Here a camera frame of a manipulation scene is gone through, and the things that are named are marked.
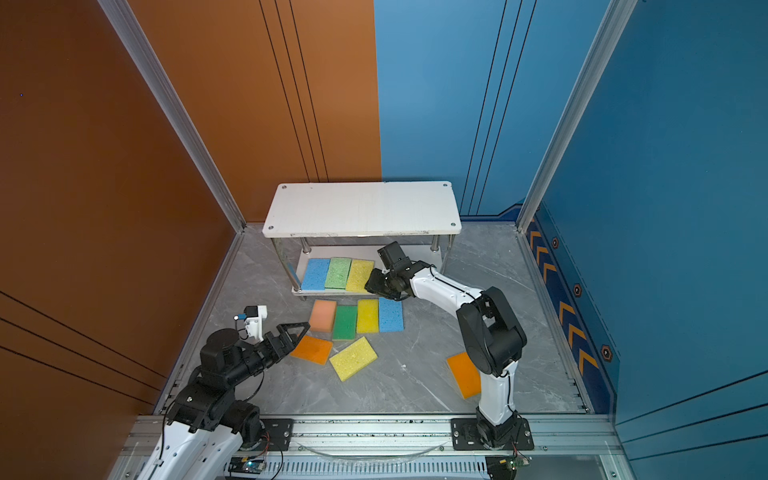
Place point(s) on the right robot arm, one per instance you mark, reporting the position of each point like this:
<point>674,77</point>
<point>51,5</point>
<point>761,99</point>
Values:
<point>492,335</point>

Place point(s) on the green circuit board left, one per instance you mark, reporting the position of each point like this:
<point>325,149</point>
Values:
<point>246,465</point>

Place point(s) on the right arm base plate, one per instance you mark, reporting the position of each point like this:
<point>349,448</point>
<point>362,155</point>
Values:
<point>474,434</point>

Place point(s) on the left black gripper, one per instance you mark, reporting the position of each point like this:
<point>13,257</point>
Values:
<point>283,337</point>

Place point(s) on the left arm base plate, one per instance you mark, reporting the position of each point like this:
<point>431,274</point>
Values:
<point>267,434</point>

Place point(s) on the bright yellow sponge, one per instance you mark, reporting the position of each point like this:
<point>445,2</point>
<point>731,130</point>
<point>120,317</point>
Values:
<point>367,316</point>

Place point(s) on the white two-tier shelf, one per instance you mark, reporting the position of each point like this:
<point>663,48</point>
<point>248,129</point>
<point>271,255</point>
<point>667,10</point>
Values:
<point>301,214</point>

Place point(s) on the dark green sponge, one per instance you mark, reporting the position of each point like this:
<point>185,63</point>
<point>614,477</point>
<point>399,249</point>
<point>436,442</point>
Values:
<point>345,321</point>

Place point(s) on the circuit board right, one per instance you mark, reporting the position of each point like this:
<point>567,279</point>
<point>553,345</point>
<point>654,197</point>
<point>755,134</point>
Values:
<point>505,467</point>

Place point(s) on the orange sponge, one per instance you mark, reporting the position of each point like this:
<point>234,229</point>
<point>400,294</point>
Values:
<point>465,375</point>
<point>313,349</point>

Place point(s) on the orange sponge right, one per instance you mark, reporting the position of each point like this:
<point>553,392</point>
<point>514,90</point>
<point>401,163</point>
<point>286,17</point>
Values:
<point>465,375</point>

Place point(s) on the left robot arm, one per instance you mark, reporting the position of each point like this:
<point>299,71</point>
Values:
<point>207,432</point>

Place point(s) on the light green sponge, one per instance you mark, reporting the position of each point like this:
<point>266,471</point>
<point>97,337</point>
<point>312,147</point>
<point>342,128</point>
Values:
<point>338,273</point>

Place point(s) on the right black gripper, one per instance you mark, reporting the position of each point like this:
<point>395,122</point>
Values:
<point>374,285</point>

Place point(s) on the pale yellow sponge row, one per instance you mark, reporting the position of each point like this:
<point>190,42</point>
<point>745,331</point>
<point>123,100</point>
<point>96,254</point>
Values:
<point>359,274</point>

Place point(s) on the pink sponge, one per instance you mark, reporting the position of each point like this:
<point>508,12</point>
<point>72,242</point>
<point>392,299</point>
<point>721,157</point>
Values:
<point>323,316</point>

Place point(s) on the blue sponge row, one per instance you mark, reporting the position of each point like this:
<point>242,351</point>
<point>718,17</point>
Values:
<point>315,274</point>
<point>390,316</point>

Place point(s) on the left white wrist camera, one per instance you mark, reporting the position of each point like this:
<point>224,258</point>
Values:
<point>251,321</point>

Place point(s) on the pale yellow sponge tilted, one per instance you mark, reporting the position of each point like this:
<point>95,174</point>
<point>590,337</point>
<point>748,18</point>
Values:
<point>353,359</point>

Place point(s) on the orange sponge left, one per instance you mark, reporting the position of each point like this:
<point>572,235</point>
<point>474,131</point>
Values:
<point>313,349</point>

